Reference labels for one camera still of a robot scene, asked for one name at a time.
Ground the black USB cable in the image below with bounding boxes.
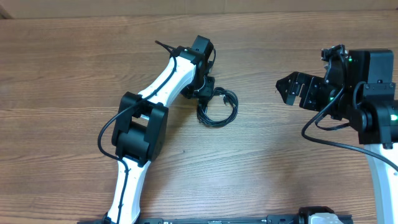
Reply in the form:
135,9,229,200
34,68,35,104
197,86,239,128

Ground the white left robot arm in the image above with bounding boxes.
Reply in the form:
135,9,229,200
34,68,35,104
98,35,215,223

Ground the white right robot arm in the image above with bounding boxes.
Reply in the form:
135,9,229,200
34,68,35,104
275,45,397,223

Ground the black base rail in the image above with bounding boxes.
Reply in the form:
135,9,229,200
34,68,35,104
77,205,354,224

